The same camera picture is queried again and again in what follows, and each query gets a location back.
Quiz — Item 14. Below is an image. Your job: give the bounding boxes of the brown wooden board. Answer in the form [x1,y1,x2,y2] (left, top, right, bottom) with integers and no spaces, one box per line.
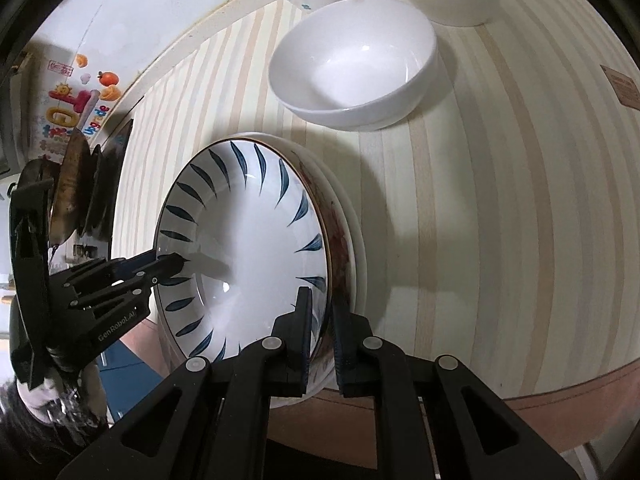
[50,131,97,243]

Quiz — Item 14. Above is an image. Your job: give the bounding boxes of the brown table label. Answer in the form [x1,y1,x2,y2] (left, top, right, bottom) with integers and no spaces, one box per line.
[600,64,640,108]

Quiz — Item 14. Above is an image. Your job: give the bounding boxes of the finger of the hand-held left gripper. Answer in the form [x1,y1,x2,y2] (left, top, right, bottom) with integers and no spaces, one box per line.
[69,253,191,312]
[64,249,162,290]

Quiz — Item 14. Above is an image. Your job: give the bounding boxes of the person's left hand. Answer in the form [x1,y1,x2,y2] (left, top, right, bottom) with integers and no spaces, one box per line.
[16,376,68,413]

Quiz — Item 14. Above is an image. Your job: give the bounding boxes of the white plate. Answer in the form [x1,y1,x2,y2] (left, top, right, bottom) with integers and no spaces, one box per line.
[235,132,370,393]

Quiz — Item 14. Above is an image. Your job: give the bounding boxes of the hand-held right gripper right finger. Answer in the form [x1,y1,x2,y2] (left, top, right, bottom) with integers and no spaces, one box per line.
[330,294,589,480]

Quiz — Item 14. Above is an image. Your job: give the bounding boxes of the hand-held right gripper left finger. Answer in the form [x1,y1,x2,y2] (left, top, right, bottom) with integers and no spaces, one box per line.
[55,286,314,480]

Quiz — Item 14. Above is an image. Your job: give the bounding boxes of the blue leaf pattern plate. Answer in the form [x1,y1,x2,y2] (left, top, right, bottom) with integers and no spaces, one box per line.
[152,136,353,398]

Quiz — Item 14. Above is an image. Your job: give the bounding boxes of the plain white bowl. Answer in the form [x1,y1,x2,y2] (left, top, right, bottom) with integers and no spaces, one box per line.
[268,0,441,132]

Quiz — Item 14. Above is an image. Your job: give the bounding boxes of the black hanging pan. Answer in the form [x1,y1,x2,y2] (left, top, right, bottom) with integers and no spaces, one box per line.
[82,119,135,237]

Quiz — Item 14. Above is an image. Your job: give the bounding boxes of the colourful cartoon wall sticker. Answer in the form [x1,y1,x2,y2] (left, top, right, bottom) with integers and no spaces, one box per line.
[30,52,122,161]

